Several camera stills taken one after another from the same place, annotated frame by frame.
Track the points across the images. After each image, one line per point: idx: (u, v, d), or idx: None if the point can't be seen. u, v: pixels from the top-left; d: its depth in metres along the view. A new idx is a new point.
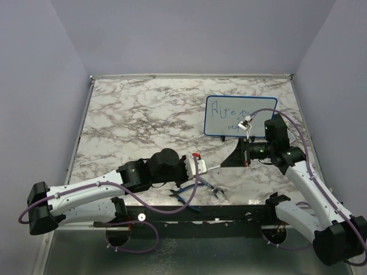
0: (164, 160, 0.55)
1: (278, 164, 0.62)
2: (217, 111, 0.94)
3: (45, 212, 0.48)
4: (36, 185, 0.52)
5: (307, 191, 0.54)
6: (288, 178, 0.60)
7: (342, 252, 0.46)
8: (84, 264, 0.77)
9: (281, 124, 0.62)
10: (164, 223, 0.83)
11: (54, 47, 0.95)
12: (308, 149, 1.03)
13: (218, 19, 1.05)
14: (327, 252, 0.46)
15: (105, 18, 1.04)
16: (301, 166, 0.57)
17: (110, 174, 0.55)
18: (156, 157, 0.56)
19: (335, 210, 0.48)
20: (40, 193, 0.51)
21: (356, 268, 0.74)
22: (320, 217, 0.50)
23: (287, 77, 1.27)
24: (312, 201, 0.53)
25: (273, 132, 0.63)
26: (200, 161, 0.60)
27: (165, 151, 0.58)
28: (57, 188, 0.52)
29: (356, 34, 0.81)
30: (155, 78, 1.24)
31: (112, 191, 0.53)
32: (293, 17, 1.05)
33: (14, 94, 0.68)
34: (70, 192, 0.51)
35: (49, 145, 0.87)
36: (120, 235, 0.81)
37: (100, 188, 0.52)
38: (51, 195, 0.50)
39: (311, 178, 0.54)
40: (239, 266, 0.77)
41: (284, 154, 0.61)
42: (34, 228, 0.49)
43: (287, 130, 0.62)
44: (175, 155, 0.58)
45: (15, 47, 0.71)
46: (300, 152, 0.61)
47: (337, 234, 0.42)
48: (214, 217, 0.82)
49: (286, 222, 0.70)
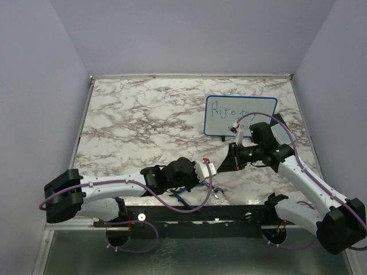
0: (180, 168, 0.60)
1: (270, 162, 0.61)
2: (217, 111, 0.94)
3: (78, 197, 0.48)
4: (69, 171, 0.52)
5: (301, 184, 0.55)
6: (281, 175, 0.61)
7: (347, 239, 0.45)
8: (84, 264, 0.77)
9: (265, 125, 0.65)
10: (165, 223, 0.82)
11: (54, 48, 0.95)
12: (309, 149, 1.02)
13: (219, 19, 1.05)
14: (332, 241, 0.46)
15: (105, 18, 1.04)
16: (292, 160, 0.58)
17: (136, 175, 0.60)
18: (172, 165, 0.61)
19: (331, 197, 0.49)
20: (73, 179, 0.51)
21: (356, 268, 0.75)
22: (319, 207, 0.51)
23: (287, 77, 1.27)
24: (308, 192, 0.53)
25: (259, 133, 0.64)
26: (210, 165, 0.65)
27: (181, 160, 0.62)
28: (90, 177, 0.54)
29: (356, 33, 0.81)
30: (155, 78, 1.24)
31: (137, 189, 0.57)
32: (293, 17, 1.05)
33: (12, 95, 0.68)
34: (102, 184, 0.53)
35: (49, 146, 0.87)
36: (120, 235, 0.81)
37: (127, 185, 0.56)
38: (87, 183, 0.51)
39: (303, 170, 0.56)
40: (239, 266, 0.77)
41: (274, 152, 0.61)
42: (60, 213, 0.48)
43: (271, 131, 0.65)
44: (190, 164, 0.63)
45: (13, 48, 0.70)
46: (289, 147, 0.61)
47: (337, 219, 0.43)
48: (214, 217, 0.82)
49: (287, 219, 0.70)
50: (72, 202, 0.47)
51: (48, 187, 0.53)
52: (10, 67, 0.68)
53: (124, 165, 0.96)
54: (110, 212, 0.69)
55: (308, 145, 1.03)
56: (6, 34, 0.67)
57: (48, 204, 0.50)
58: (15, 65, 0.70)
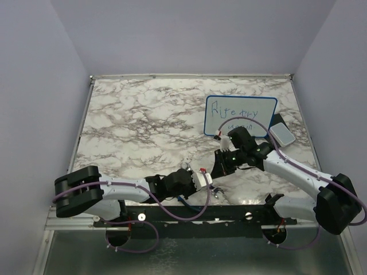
0: (179, 179, 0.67)
1: (256, 162, 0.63)
2: (217, 111, 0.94)
3: (97, 194, 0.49)
4: (90, 167, 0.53)
5: (289, 173, 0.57)
6: (268, 171, 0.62)
7: (344, 215, 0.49)
8: (84, 264, 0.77)
9: (241, 128, 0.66)
10: (164, 223, 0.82)
11: (54, 50, 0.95)
12: (309, 149, 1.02)
13: (219, 19, 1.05)
14: (332, 221, 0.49)
15: (105, 18, 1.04)
16: (273, 155, 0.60)
17: (143, 181, 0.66)
18: (172, 176, 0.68)
19: (317, 178, 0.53)
20: (93, 175, 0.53)
21: (357, 268, 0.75)
22: (310, 191, 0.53)
23: (287, 77, 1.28)
24: (296, 180, 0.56)
25: (237, 137, 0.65)
26: (207, 174, 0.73)
27: (180, 171, 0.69)
28: (106, 176, 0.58)
29: (356, 34, 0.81)
30: (155, 78, 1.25)
31: (143, 195, 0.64)
32: (293, 18, 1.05)
33: (10, 98, 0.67)
34: (116, 184, 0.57)
35: (49, 146, 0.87)
36: (120, 235, 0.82)
37: (135, 189, 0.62)
38: (105, 181, 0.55)
39: (286, 160, 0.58)
40: (238, 266, 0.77)
41: (256, 152, 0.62)
42: (75, 208, 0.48)
43: (248, 132, 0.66)
44: (189, 175, 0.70)
45: (12, 50, 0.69)
46: (268, 144, 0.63)
47: (329, 198, 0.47)
48: (214, 217, 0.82)
49: (287, 215, 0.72)
50: (92, 197, 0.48)
51: (59, 181, 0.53)
52: (7, 69, 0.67)
53: (124, 165, 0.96)
54: (112, 212, 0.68)
55: (308, 145, 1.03)
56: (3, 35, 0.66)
57: (61, 198, 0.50)
58: (14, 66, 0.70)
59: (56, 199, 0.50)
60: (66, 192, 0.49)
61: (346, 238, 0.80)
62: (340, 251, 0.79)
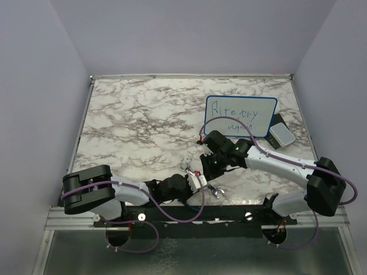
0: (173, 185, 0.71)
1: (237, 161, 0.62)
2: (217, 111, 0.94)
3: (110, 193, 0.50)
4: (101, 166, 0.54)
5: (273, 167, 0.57)
6: (252, 168, 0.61)
7: (335, 196, 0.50)
8: (84, 264, 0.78)
9: (214, 133, 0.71)
10: (164, 223, 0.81)
11: (54, 51, 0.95)
12: (309, 149, 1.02)
13: (219, 19, 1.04)
14: (324, 204, 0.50)
15: (105, 19, 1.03)
16: (254, 151, 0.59)
17: (144, 185, 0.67)
18: (167, 181, 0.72)
19: (302, 167, 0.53)
20: (105, 175, 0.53)
21: (357, 268, 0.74)
22: (297, 180, 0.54)
23: (287, 77, 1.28)
24: (282, 172, 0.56)
25: (213, 143, 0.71)
26: (201, 176, 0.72)
27: (175, 177, 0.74)
28: (116, 176, 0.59)
29: (356, 34, 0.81)
30: (155, 78, 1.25)
31: (143, 199, 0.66)
32: (294, 18, 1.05)
33: (9, 99, 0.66)
34: (126, 185, 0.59)
35: (48, 146, 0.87)
36: (120, 234, 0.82)
37: (139, 192, 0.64)
38: (117, 180, 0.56)
39: (267, 154, 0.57)
40: (239, 266, 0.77)
41: (235, 151, 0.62)
42: (88, 205, 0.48)
43: (222, 136, 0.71)
44: (183, 180, 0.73)
45: (12, 51, 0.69)
46: (245, 140, 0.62)
47: (317, 185, 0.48)
48: (214, 217, 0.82)
49: (282, 212, 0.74)
50: (107, 196, 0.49)
51: (69, 177, 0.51)
52: (5, 69, 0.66)
53: (124, 165, 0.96)
54: (114, 211, 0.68)
55: (308, 145, 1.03)
56: (2, 36, 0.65)
57: (71, 194, 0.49)
58: (14, 68, 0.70)
59: (68, 193, 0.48)
60: (81, 188, 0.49)
61: (346, 238, 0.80)
62: (340, 251, 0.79)
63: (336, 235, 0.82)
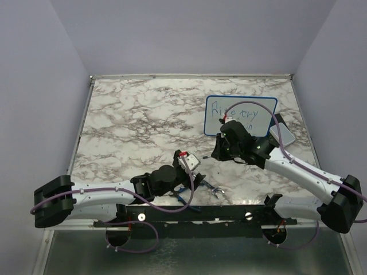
0: (161, 177, 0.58)
1: (256, 160, 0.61)
2: (217, 111, 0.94)
3: (69, 204, 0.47)
4: (61, 177, 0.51)
5: (295, 175, 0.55)
6: (269, 169, 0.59)
7: (352, 216, 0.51)
8: (84, 264, 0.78)
9: (235, 124, 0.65)
10: (164, 223, 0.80)
11: (54, 50, 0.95)
12: (309, 149, 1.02)
13: (219, 19, 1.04)
14: (339, 222, 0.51)
15: (104, 20, 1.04)
16: (276, 154, 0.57)
17: (126, 183, 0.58)
18: (155, 175, 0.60)
19: (328, 181, 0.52)
20: (65, 185, 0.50)
21: (356, 268, 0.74)
22: (318, 193, 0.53)
23: (287, 77, 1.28)
24: (304, 183, 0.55)
25: (233, 134, 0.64)
26: (188, 157, 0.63)
27: (164, 168, 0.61)
28: (80, 184, 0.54)
29: (356, 34, 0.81)
30: (155, 78, 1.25)
31: (127, 198, 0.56)
32: (294, 18, 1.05)
33: (10, 99, 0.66)
34: (92, 191, 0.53)
35: (48, 146, 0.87)
36: (120, 235, 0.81)
37: (116, 193, 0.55)
38: (77, 189, 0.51)
39: (291, 161, 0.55)
40: (239, 266, 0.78)
41: (256, 150, 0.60)
42: (50, 217, 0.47)
43: (243, 129, 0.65)
44: (173, 172, 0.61)
45: (12, 51, 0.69)
46: (267, 140, 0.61)
47: (342, 204, 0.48)
48: (214, 217, 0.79)
49: (283, 214, 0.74)
50: (63, 208, 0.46)
51: (38, 192, 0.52)
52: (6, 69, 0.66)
53: (124, 165, 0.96)
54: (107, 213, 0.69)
55: (308, 145, 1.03)
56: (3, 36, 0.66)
57: (38, 208, 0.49)
58: (14, 68, 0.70)
59: (34, 210, 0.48)
60: (41, 203, 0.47)
61: (346, 239, 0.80)
62: (340, 251, 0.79)
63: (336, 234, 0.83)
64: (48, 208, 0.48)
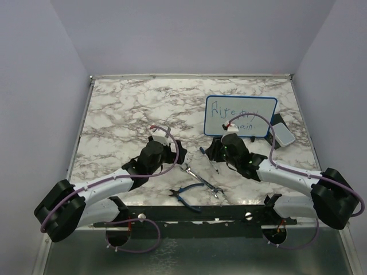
0: (152, 152, 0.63)
1: (250, 173, 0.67)
2: (217, 111, 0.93)
3: (79, 201, 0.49)
4: (58, 184, 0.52)
5: (282, 178, 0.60)
6: (265, 180, 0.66)
7: (343, 208, 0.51)
8: (84, 264, 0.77)
9: (237, 140, 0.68)
10: (164, 223, 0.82)
11: (54, 50, 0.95)
12: (309, 149, 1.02)
13: (219, 20, 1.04)
14: (331, 214, 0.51)
15: (104, 21, 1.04)
16: (265, 164, 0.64)
17: (120, 170, 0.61)
18: (144, 152, 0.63)
19: (308, 177, 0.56)
20: (66, 188, 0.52)
21: (356, 268, 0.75)
22: (304, 191, 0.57)
23: (287, 77, 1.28)
24: (290, 183, 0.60)
25: (233, 149, 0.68)
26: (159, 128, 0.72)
27: (149, 145, 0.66)
28: (81, 184, 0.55)
29: (356, 34, 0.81)
30: (155, 78, 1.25)
31: (127, 183, 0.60)
32: (293, 18, 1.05)
33: (9, 99, 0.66)
34: (95, 185, 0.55)
35: (48, 146, 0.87)
36: (120, 235, 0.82)
37: (115, 181, 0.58)
38: (81, 187, 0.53)
39: (276, 167, 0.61)
40: (239, 266, 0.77)
41: (250, 164, 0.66)
42: (65, 224, 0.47)
43: (243, 143, 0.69)
44: (159, 144, 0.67)
45: (12, 52, 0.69)
46: (260, 156, 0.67)
47: (322, 194, 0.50)
48: (214, 217, 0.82)
49: (282, 213, 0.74)
50: (76, 206, 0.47)
51: (39, 210, 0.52)
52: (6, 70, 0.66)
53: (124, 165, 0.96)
54: (110, 211, 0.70)
55: (308, 145, 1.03)
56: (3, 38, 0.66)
57: (49, 223, 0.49)
58: (14, 69, 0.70)
59: (45, 224, 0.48)
60: (50, 214, 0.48)
61: (346, 239, 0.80)
62: (340, 251, 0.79)
63: (336, 235, 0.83)
64: (59, 216, 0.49)
